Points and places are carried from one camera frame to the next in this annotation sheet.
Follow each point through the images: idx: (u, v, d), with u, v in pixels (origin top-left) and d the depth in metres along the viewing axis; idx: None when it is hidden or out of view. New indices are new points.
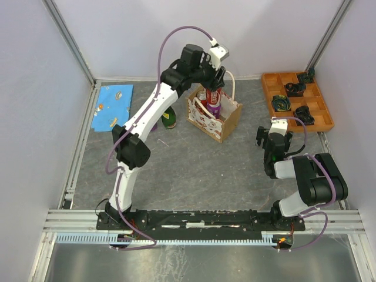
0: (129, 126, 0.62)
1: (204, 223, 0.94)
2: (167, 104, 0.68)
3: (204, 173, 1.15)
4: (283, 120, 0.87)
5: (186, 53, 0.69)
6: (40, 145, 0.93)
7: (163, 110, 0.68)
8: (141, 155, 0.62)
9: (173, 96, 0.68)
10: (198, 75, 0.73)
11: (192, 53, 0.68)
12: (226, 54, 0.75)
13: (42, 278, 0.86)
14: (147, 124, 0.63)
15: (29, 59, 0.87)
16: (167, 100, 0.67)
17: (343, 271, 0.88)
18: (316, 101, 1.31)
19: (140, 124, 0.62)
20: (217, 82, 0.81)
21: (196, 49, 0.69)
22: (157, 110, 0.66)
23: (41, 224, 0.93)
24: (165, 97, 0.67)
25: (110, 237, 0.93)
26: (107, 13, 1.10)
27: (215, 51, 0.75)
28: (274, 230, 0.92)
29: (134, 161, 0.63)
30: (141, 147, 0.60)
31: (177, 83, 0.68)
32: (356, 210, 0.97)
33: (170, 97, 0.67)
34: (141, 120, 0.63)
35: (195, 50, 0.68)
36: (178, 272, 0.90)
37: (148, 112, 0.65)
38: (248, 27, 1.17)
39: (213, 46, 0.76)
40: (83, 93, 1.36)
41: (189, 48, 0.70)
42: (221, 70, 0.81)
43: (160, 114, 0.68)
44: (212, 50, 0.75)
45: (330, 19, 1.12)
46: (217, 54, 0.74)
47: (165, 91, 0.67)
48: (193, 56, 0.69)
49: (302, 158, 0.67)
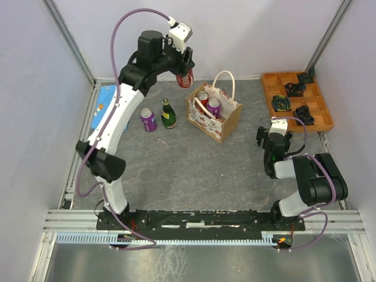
0: (93, 141, 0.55)
1: (204, 223, 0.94)
2: (131, 108, 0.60)
3: (204, 173, 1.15)
4: (283, 120, 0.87)
5: (143, 44, 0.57)
6: (39, 145, 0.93)
7: (127, 114, 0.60)
8: (116, 167, 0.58)
9: (137, 96, 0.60)
10: (162, 66, 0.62)
11: (150, 43, 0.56)
12: (190, 34, 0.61)
13: (42, 277, 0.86)
14: (113, 134, 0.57)
15: (29, 59, 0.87)
16: (132, 103, 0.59)
17: (343, 271, 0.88)
18: (316, 101, 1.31)
19: (105, 137, 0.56)
20: (186, 65, 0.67)
21: (153, 36, 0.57)
22: (121, 116, 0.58)
23: (41, 224, 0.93)
24: (127, 99, 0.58)
25: (110, 237, 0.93)
26: (107, 13, 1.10)
27: (177, 33, 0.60)
28: (274, 230, 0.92)
29: (108, 175, 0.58)
30: (113, 160, 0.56)
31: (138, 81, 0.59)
32: (356, 210, 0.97)
33: (134, 98, 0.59)
34: (104, 131, 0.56)
35: (152, 38, 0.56)
36: (178, 272, 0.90)
37: (112, 121, 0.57)
38: (248, 27, 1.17)
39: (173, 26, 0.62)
40: (83, 93, 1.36)
41: (145, 36, 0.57)
42: (188, 51, 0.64)
43: (126, 118, 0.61)
44: (172, 32, 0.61)
45: (330, 19, 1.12)
46: (180, 36, 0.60)
47: (127, 93, 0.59)
48: (151, 45, 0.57)
49: (302, 158, 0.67)
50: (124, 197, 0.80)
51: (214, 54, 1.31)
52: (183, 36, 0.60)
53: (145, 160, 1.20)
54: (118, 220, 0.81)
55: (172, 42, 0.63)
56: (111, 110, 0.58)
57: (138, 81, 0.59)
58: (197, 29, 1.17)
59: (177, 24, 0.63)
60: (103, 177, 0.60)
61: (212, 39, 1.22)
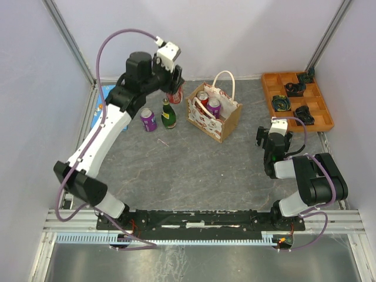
0: (74, 161, 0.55)
1: (204, 223, 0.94)
2: (117, 130, 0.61)
3: (204, 173, 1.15)
4: (283, 120, 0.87)
5: (130, 66, 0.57)
6: (40, 145, 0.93)
7: (113, 136, 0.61)
8: (96, 191, 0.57)
9: (124, 117, 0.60)
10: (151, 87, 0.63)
11: (137, 66, 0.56)
12: (178, 53, 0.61)
13: (42, 278, 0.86)
14: (96, 155, 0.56)
15: (29, 59, 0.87)
16: (117, 123, 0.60)
17: (343, 271, 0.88)
18: (316, 101, 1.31)
19: (86, 158, 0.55)
20: (175, 83, 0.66)
21: (141, 59, 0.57)
22: (106, 137, 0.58)
23: (41, 224, 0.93)
24: (113, 120, 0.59)
25: (110, 237, 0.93)
26: (107, 13, 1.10)
27: (165, 53, 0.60)
28: (274, 230, 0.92)
29: (86, 199, 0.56)
30: (93, 183, 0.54)
31: (127, 104, 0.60)
32: (356, 210, 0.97)
33: (120, 119, 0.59)
34: (87, 151, 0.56)
35: (140, 60, 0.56)
36: (178, 272, 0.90)
37: (96, 143, 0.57)
38: (248, 27, 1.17)
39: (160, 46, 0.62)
40: (83, 93, 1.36)
41: (134, 57, 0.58)
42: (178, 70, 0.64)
43: (111, 140, 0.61)
44: (160, 53, 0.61)
45: (330, 19, 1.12)
46: (169, 56, 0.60)
47: (114, 115, 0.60)
48: (139, 68, 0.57)
49: (302, 158, 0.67)
50: (118, 204, 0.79)
51: (214, 54, 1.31)
52: (172, 56, 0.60)
53: (145, 160, 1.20)
54: (114, 224, 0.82)
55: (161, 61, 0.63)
56: (96, 131, 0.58)
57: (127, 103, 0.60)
58: (197, 29, 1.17)
59: (164, 43, 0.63)
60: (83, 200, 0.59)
61: (212, 39, 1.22)
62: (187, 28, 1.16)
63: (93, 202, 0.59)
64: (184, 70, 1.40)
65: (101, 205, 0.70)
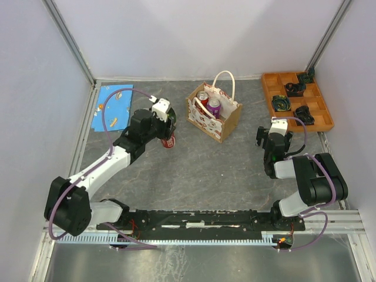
0: (76, 178, 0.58)
1: (204, 223, 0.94)
2: (118, 165, 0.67)
3: (204, 173, 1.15)
4: (283, 120, 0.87)
5: (134, 123, 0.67)
6: (40, 145, 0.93)
7: (113, 170, 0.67)
8: (81, 216, 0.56)
9: (127, 157, 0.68)
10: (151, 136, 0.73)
11: (141, 122, 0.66)
12: (169, 106, 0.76)
13: (42, 278, 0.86)
14: (96, 179, 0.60)
15: (29, 59, 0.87)
16: (121, 160, 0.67)
17: (343, 271, 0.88)
18: (316, 101, 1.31)
19: (88, 178, 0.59)
20: (169, 130, 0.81)
21: (144, 116, 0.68)
22: (108, 167, 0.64)
23: (41, 224, 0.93)
24: (119, 156, 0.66)
25: (110, 237, 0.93)
26: (107, 13, 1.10)
27: (160, 108, 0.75)
28: (274, 230, 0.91)
29: (72, 223, 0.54)
30: (84, 203, 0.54)
31: (130, 151, 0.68)
32: (356, 210, 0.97)
33: (124, 157, 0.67)
34: (89, 173, 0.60)
35: (143, 118, 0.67)
36: (178, 272, 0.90)
37: (98, 169, 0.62)
38: (248, 27, 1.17)
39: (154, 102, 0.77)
40: (83, 93, 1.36)
41: (137, 115, 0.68)
42: (170, 120, 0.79)
43: (110, 173, 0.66)
44: (155, 107, 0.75)
45: (330, 19, 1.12)
46: (163, 110, 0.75)
47: (119, 153, 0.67)
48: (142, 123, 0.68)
49: (302, 158, 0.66)
50: (116, 210, 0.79)
51: (214, 54, 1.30)
52: (165, 109, 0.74)
53: (145, 160, 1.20)
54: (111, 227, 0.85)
55: (155, 114, 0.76)
56: (102, 160, 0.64)
57: (130, 150, 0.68)
58: (198, 29, 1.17)
59: (157, 99, 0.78)
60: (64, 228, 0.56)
61: (212, 39, 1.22)
62: (187, 27, 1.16)
63: (74, 231, 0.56)
64: (184, 70, 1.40)
65: (96, 218, 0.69)
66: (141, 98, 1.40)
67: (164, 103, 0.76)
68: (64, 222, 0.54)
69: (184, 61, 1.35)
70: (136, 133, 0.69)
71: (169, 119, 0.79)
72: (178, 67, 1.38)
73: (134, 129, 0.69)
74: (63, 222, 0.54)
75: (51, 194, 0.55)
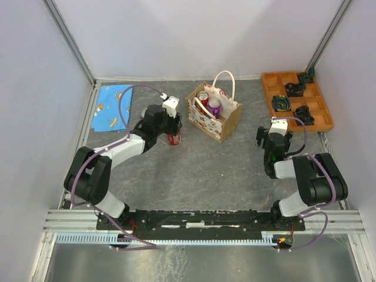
0: (100, 150, 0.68)
1: (204, 223, 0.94)
2: (135, 148, 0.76)
3: (204, 173, 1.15)
4: (283, 120, 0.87)
5: (148, 116, 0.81)
6: (40, 145, 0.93)
7: (130, 151, 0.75)
8: (102, 187, 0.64)
9: (142, 144, 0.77)
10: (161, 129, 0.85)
11: (153, 114, 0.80)
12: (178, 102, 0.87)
13: (42, 278, 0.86)
14: (117, 154, 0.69)
15: (29, 59, 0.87)
16: (138, 145, 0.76)
17: (343, 271, 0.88)
18: (316, 101, 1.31)
19: (111, 151, 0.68)
20: (177, 126, 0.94)
21: (156, 110, 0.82)
22: (127, 147, 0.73)
23: (41, 224, 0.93)
24: (136, 140, 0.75)
25: (110, 237, 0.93)
26: (108, 13, 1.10)
27: (170, 104, 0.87)
28: (274, 230, 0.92)
29: (91, 191, 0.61)
30: (107, 173, 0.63)
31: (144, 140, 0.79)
32: (356, 210, 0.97)
33: (141, 143, 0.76)
34: (112, 148, 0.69)
35: (155, 111, 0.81)
36: (178, 272, 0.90)
37: (119, 147, 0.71)
38: (248, 27, 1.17)
39: (165, 99, 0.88)
40: (83, 93, 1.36)
41: (151, 110, 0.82)
42: (178, 116, 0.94)
43: (127, 153, 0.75)
44: (166, 104, 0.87)
45: (330, 19, 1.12)
46: (173, 106, 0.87)
47: (136, 137, 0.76)
48: (154, 116, 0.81)
49: (302, 158, 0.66)
50: (119, 205, 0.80)
51: (214, 54, 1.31)
52: (175, 106, 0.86)
53: (145, 160, 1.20)
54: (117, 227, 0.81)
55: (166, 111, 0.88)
56: (121, 140, 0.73)
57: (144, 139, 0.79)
58: (198, 29, 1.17)
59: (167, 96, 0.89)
60: (83, 196, 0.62)
61: (212, 39, 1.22)
62: (187, 27, 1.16)
63: (93, 200, 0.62)
64: (184, 70, 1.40)
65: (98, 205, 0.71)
66: (141, 98, 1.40)
67: (173, 100, 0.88)
68: (87, 187, 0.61)
69: (184, 62, 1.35)
70: (149, 126, 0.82)
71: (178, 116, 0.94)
72: (178, 67, 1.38)
73: (147, 121, 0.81)
74: (86, 188, 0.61)
75: (74, 163, 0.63)
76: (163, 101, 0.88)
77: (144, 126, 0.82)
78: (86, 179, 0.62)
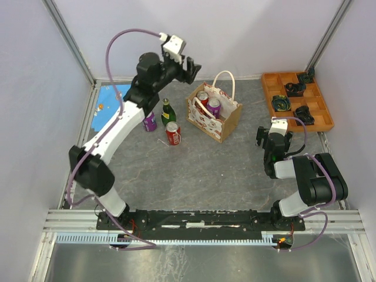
0: (90, 146, 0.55)
1: (204, 223, 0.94)
2: (133, 123, 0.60)
3: (204, 173, 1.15)
4: (283, 120, 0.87)
5: (141, 70, 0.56)
6: (40, 145, 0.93)
7: (128, 128, 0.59)
8: (105, 178, 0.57)
9: (140, 113, 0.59)
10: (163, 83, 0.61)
11: (147, 70, 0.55)
12: (183, 45, 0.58)
13: (42, 278, 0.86)
14: (111, 143, 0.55)
15: (29, 58, 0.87)
16: (134, 117, 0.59)
17: (343, 271, 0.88)
18: (316, 101, 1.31)
19: (102, 144, 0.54)
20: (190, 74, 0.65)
21: (151, 61, 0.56)
22: (122, 128, 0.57)
23: (41, 224, 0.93)
24: (131, 114, 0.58)
25: (110, 237, 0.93)
26: (107, 13, 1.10)
27: (170, 47, 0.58)
28: (274, 230, 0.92)
29: (93, 188, 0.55)
30: (106, 167, 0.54)
31: (141, 106, 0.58)
32: (356, 210, 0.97)
33: (137, 114, 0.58)
34: (103, 139, 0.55)
35: (150, 65, 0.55)
36: (178, 272, 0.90)
37: (111, 133, 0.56)
38: (248, 27, 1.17)
39: (164, 42, 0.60)
40: (83, 93, 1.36)
41: (143, 60, 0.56)
42: (189, 61, 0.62)
43: (126, 132, 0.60)
44: (166, 47, 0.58)
45: (330, 19, 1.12)
46: (175, 50, 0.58)
47: (130, 109, 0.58)
48: (150, 71, 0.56)
49: (302, 158, 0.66)
50: (122, 200, 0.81)
51: (214, 54, 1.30)
52: (178, 50, 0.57)
53: (145, 160, 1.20)
54: (116, 223, 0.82)
55: (169, 55, 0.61)
56: (113, 121, 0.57)
57: (141, 105, 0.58)
58: (198, 29, 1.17)
59: (168, 37, 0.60)
60: (89, 189, 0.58)
61: (212, 38, 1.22)
62: (187, 27, 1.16)
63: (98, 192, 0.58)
64: None
65: (104, 200, 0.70)
66: None
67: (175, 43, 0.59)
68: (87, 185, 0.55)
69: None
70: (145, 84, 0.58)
71: (188, 60, 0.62)
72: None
73: (142, 78, 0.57)
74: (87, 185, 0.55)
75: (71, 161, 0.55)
76: (162, 44, 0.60)
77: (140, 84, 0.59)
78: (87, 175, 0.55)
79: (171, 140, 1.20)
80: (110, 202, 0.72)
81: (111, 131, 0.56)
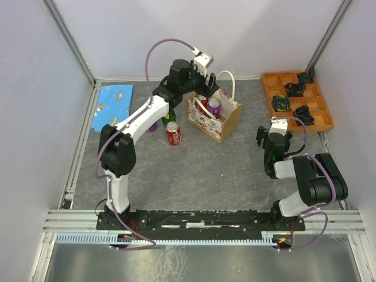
0: (121, 126, 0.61)
1: (204, 223, 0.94)
2: (159, 114, 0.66)
3: (204, 173, 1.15)
4: (283, 120, 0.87)
5: (173, 71, 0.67)
6: (40, 145, 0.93)
7: (154, 119, 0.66)
8: (128, 158, 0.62)
9: (166, 107, 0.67)
10: (188, 87, 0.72)
11: (180, 71, 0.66)
12: (211, 60, 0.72)
13: (42, 277, 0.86)
14: (140, 127, 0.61)
15: (29, 58, 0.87)
16: (161, 109, 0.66)
17: (343, 271, 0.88)
18: (316, 101, 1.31)
19: (132, 126, 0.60)
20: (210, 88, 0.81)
21: (183, 64, 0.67)
22: (150, 116, 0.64)
23: (41, 224, 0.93)
24: (158, 106, 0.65)
25: (110, 237, 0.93)
26: (108, 13, 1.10)
27: (200, 60, 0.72)
28: (274, 230, 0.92)
29: (116, 166, 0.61)
30: (132, 147, 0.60)
31: (167, 101, 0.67)
32: (356, 210, 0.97)
33: (164, 106, 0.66)
34: (133, 123, 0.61)
35: (182, 67, 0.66)
36: (178, 272, 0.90)
37: (140, 118, 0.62)
38: (248, 27, 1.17)
39: (196, 54, 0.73)
40: (83, 93, 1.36)
41: (176, 64, 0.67)
42: (212, 77, 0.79)
43: (151, 122, 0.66)
44: (197, 60, 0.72)
45: (330, 19, 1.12)
46: (203, 63, 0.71)
47: (159, 102, 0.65)
48: (181, 73, 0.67)
49: (302, 158, 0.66)
50: (127, 197, 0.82)
51: (214, 54, 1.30)
52: (205, 63, 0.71)
53: (145, 160, 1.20)
54: (118, 220, 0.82)
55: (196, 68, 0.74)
56: (143, 109, 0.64)
57: (168, 100, 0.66)
58: (198, 29, 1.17)
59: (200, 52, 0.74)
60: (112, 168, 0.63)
61: (212, 39, 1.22)
62: (187, 27, 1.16)
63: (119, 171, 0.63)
64: None
65: (114, 187, 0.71)
66: (142, 98, 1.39)
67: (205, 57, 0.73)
68: (112, 163, 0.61)
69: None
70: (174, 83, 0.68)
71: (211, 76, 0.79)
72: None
73: (173, 78, 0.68)
74: (111, 163, 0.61)
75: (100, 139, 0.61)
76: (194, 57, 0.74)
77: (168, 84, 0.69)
78: (113, 153, 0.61)
79: (171, 140, 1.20)
80: (118, 192, 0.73)
81: (140, 116, 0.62)
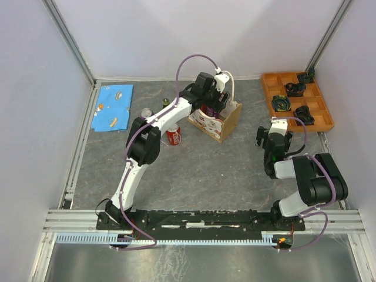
0: (150, 120, 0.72)
1: (204, 223, 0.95)
2: (182, 113, 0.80)
3: (204, 173, 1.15)
4: (283, 120, 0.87)
5: (201, 79, 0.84)
6: (39, 146, 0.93)
7: (177, 117, 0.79)
8: (154, 150, 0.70)
9: (188, 108, 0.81)
10: (207, 97, 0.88)
11: (206, 79, 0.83)
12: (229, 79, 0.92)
13: (42, 278, 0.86)
14: (166, 122, 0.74)
15: (29, 59, 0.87)
16: (185, 109, 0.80)
17: (344, 271, 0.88)
18: (316, 101, 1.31)
19: (160, 121, 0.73)
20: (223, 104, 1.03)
21: (208, 76, 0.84)
22: (175, 114, 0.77)
23: (41, 224, 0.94)
24: (183, 106, 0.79)
25: (110, 237, 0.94)
26: (108, 13, 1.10)
27: (221, 77, 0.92)
28: (274, 230, 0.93)
29: (141, 155, 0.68)
30: (158, 140, 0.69)
31: (190, 103, 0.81)
32: (356, 210, 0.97)
33: (187, 107, 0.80)
34: (161, 118, 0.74)
35: (208, 76, 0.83)
36: (178, 272, 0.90)
37: (167, 115, 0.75)
38: (248, 27, 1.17)
39: (218, 73, 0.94)
40: (83, 93, 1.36)
41: (204, 74, 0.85)
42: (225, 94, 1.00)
43: (175, 119, 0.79)
44: (218, 77, 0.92)
45: (331, 19, 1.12)
46: (222, 79, 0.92)
47: (183, 103, 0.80)
48: (206, 81, 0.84)
49: (302, 158, 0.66)
50: (133, 197, 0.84)
51: (214, 54, 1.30)
52: (225, 80, 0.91)
53: None
54: (125, 218, 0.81)
55: (215, 84, 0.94)
56: (170, 107, 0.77)
57: (191, 103, 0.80)
58: (197, 29, 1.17)
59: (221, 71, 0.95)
60: (137, 157, 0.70)
61: (212, 39, 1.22)
62: (187, 27, 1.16)
63: (143, 161, 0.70)
64: (184, 71, 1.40)
65: (130, 178, 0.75)
66: (141, 98, 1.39)
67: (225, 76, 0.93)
68: (138, 151, 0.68)
69: (188, 63, 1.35)
70: (198, 89, 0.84)
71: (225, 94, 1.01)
72: (185, 69, 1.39)
73: (198, 84, 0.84)
74: (138, 151, 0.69)
75: (131, 130, 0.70)
76: (215, 74, 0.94)
77: (194, 89, 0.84)
78: (140, 144, 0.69)
79: (171, 140, 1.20)
80: (130, 185, 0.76)
81: (168, 113, 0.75)
